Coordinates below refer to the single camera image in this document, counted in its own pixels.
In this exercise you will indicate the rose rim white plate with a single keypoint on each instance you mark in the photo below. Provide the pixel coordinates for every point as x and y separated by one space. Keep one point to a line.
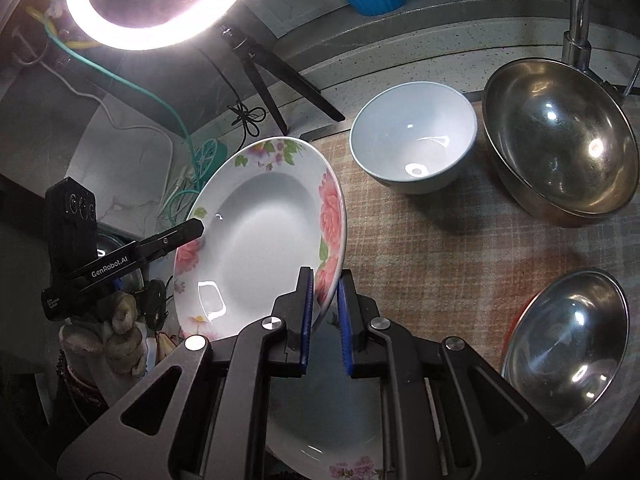
260 230

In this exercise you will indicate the person's left hand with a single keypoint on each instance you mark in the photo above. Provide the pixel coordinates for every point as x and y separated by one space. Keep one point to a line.
117 340

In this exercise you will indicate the plaid beige cloth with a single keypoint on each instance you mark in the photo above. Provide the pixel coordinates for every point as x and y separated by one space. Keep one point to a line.
425 240

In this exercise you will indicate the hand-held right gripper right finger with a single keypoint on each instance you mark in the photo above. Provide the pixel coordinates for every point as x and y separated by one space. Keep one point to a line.
344 320

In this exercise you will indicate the steel faucet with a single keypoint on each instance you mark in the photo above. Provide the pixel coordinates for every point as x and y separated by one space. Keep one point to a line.
579 5

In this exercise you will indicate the white bowl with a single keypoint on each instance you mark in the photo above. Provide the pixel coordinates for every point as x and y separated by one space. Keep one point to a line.
412 135

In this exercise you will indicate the small pink flower white plate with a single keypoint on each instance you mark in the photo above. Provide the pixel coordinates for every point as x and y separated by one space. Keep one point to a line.
325 410

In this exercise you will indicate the black round device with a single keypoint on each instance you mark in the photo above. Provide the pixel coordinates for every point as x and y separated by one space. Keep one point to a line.
152 296

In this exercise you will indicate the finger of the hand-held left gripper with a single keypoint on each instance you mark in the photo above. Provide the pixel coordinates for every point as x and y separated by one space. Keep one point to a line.
172 240

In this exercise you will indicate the small steel bowl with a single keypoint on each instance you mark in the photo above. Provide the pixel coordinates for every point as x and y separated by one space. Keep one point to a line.
565 350

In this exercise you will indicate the large steel bowl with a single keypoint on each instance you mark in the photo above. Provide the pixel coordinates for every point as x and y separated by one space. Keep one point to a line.
560 145

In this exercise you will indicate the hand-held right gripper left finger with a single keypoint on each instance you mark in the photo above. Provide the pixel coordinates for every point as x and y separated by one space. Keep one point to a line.
306 310

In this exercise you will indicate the teal round power strip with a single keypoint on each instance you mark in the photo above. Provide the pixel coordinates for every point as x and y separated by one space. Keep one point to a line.
210 157

